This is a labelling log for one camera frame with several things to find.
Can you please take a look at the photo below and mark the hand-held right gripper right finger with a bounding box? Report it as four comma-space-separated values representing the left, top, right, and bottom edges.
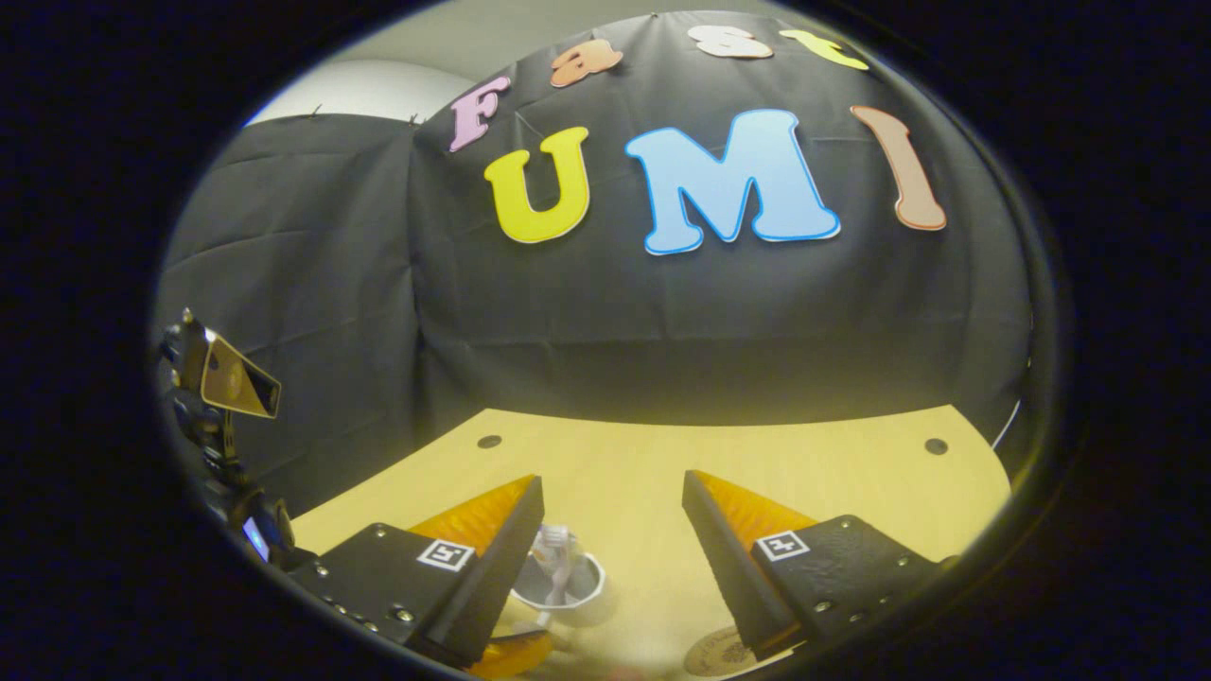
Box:
681, 469, 947, 663

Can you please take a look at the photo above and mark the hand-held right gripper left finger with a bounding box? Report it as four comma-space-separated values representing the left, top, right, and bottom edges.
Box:
289, 475, 547, 671

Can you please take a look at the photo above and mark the white toothpaste tube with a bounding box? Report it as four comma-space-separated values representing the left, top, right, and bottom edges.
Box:
533, 525, 578, 573

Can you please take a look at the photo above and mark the white cup with wooden handle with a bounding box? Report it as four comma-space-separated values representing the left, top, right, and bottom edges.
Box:
511, 549, 606, 630

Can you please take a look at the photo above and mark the round wooden coaster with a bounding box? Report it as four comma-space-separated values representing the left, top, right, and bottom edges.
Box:
683, 624, 760, 678

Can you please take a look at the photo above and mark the wooden desktop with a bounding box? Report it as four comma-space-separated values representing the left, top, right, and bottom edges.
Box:
289, 405, 1013, 678

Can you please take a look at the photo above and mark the black backdrop cloth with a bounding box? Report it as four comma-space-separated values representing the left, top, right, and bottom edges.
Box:
156, 9, 1037, 516

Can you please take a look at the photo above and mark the white cable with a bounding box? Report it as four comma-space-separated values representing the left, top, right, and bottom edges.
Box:
991, 399, 1025, 451

